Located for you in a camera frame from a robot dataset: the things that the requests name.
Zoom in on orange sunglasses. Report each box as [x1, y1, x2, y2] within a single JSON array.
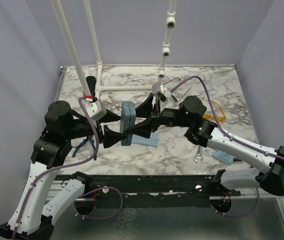
[[201, 96, 226, 123]]

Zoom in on crumpled blue cloth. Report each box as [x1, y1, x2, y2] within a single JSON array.
[[212, 150, 234, 166]]

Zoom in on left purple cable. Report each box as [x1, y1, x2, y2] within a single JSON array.
[[10, 96, 124, 240]]

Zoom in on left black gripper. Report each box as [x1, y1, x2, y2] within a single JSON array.
[[65, 108, 129, 146]]

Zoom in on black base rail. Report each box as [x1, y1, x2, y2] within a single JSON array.
[[55, 172, 240, 210]]

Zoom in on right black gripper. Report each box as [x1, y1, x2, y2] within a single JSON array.
[[125, 93, 191, 139]]

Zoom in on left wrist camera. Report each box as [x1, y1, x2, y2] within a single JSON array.
[[84, 95, 107, 121]]

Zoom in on white PVC pipe frame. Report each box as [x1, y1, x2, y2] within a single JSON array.
[[49, 0, 178, 100]]

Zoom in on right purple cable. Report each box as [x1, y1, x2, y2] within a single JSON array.
[[171, 75, 284, 218]]

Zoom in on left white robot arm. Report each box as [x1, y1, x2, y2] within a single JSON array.
[[0, 95, 107, 240]]

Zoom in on silver wrench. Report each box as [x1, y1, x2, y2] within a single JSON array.
[[194, 145, 204, 163]]

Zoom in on blue-grey glasses case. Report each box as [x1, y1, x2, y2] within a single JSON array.
[[120, 101, 136, 146]]

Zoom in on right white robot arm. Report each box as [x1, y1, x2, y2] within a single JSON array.
[[124, 95, 284, 196]]

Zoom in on blue cleaning cloth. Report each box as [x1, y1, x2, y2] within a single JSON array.
[[131, 133, 159, 147]]

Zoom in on black wire-frame sunglasses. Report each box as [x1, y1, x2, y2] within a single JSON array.
[[162, 76, 193, 103]]

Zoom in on purple cable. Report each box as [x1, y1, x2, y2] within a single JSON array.
[[171, 75, 284, 218], [10, 96, 124, 240]]

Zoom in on blue-handled pliers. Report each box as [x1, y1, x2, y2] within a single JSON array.
[[72, 136, 96, 158]]

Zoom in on black cylinder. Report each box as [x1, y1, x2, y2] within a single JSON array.
[[86, 75, 96, 94]]

